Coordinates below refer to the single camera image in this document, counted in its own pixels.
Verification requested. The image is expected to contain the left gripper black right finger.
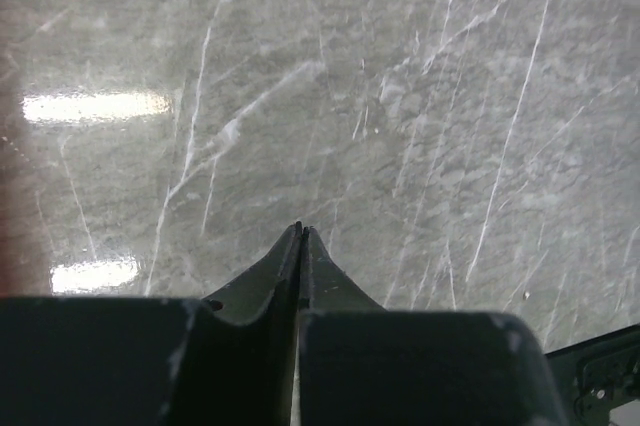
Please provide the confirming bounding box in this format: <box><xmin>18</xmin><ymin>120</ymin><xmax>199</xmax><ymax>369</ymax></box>
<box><xmin>299</xmin><ymin>228</ymin><xmax>568</xmax><ymax>425</ymax></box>

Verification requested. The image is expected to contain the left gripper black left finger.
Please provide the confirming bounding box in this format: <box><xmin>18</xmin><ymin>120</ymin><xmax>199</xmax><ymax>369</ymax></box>
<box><xmin>1</xmin><ymin>224</ymin><xmax>302</xmax><ymax>425</ymax></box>

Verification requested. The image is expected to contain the black base beam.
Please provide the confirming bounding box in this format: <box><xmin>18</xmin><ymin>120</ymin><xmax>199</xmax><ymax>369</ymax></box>
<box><xmin>546</xmin><ymin>325</ymin><xmax>640</xmax><ymax>426</ymax></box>

